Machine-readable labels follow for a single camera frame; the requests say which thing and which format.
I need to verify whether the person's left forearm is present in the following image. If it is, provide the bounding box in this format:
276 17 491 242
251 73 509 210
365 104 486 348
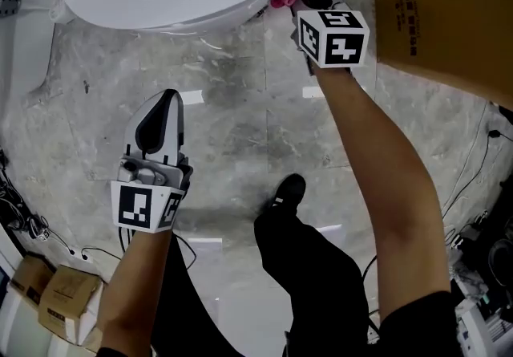
95 226 174 353

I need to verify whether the large cardboard box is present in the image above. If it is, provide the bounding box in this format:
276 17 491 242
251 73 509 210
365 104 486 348
366 0 513 112

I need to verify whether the person's right shoe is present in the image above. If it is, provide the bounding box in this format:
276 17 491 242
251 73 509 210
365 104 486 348
271 172 308 210

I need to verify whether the person's leg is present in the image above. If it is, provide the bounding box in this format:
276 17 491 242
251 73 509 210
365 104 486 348
253 206 372 357
150 233 245 357

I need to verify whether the black power cable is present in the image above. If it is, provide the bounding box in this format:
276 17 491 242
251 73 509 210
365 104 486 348
440 128 502 224

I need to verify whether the person's right leg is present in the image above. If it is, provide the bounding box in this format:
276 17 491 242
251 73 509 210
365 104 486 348
253 206 372 357

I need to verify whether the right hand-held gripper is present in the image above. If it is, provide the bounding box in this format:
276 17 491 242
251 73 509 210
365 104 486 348
291 0 370 75

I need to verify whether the person's left leg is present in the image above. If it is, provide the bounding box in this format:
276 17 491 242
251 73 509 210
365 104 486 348
150 233 245 357

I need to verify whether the person's black shirt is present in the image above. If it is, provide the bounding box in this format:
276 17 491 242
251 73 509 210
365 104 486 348
98 290 458 357

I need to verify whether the small cardboard box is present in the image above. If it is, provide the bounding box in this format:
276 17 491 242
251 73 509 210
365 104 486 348
10 254 55 304
38 265 103 344

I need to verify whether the white toilet with square tank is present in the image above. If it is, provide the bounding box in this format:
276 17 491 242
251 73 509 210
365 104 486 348
0 0 56 99

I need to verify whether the white power strip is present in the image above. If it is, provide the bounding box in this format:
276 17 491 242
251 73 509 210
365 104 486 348
67 246 95 265

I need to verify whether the grey metal bracket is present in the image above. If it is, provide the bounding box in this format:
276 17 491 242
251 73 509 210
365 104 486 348
0 0 23 18

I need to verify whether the person's right forearm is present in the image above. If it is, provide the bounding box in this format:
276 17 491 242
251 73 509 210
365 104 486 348
312 64 452 323

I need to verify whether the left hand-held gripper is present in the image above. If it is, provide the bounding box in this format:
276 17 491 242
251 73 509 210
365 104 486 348
111 89 195 234

